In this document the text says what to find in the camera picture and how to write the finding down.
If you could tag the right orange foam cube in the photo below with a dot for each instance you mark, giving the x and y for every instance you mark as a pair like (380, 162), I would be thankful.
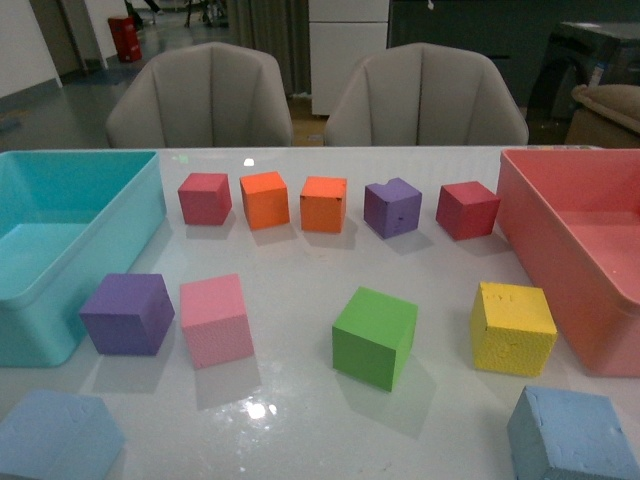
(323, 204)

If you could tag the orange foam cube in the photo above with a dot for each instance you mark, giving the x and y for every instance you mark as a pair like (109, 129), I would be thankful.
(265, 200)
(323, 204)

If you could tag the left orange foam cube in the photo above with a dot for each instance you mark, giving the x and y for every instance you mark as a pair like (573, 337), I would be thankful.
(265, 200)

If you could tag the notched purple foam cube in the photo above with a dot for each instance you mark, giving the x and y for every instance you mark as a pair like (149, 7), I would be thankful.
(393, 208)

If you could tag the green foam cube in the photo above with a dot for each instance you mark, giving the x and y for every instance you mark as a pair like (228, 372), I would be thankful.
(373, 336)

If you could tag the left red foam cube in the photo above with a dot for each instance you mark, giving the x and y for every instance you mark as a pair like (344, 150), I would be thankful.
(205, 199)

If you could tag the red foam cube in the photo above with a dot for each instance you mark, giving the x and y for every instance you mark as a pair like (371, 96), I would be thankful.
(467, 210)
(205, 199)

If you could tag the pink foam cube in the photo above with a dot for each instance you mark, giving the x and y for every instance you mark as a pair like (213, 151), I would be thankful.
(214, 321)

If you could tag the right red foam cube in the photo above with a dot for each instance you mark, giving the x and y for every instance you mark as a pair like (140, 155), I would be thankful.
(467, 210)

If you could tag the right beige chair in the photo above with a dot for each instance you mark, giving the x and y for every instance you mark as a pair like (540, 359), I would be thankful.
(426, 95)

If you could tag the beige chair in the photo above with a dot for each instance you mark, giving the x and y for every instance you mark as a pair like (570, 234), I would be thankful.
(208, 95)
(426, 95)

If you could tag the left beige chair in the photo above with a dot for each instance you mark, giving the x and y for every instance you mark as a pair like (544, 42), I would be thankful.
(208, 95)

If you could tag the front purple foam cube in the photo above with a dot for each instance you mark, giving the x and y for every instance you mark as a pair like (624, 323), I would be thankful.
(128, 314)

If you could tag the white cabinet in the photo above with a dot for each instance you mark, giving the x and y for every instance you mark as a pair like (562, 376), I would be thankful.
(341, 33)

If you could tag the yellow foam cube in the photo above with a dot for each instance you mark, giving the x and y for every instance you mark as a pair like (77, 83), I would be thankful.
(512, 329)

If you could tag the teal plastic bin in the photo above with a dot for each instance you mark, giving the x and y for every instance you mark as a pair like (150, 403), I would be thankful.
(68, 218)

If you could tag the pink plastic bin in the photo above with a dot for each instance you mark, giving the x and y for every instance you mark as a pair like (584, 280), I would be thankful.
(572, 218)

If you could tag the red bin in background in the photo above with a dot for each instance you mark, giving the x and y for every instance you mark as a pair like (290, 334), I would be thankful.
(125, 38)

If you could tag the dark appliance box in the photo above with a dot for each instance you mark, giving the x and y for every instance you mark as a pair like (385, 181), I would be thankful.
(582, 53)

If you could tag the beige cushion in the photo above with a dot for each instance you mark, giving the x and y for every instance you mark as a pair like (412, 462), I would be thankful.
(616, 102)

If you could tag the left light blue foam cube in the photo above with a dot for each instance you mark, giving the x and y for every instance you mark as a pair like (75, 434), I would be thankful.
(55, 435)

